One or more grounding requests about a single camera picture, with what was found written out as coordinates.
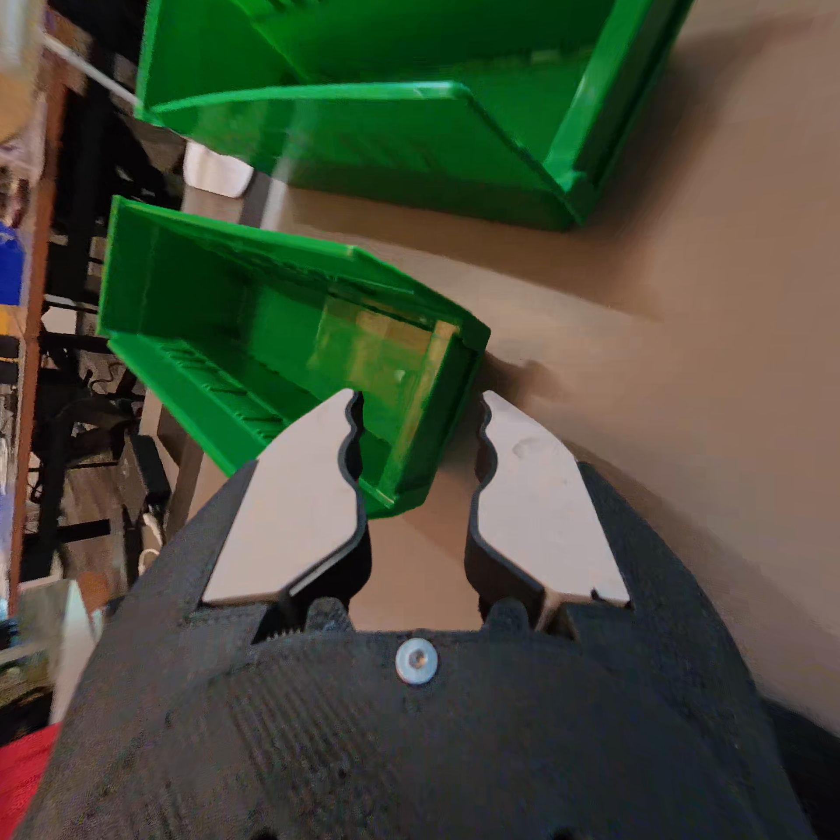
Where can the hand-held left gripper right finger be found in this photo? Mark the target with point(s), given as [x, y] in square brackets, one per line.
[544, 518]

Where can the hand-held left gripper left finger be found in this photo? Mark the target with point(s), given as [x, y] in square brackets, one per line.
[289, 518]

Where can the green plastic bin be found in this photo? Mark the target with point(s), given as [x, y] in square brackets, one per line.
[394, 144]
[197, 295]

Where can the light grey desk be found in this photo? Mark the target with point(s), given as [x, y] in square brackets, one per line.
[656, 328]

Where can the black power box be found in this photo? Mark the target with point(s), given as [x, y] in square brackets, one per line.
[148, 466]

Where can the white display stand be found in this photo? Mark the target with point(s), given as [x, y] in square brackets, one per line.
[216, 174]

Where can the long wooden table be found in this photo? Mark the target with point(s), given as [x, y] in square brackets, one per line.
[36, 262]

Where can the red ribbed storage tray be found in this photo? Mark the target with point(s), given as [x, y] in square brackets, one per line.
[19, 774]

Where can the black round pad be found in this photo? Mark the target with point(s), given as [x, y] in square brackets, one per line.
[814, 774]

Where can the blue plastic bin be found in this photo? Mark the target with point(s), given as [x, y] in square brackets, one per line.
[10, 262]

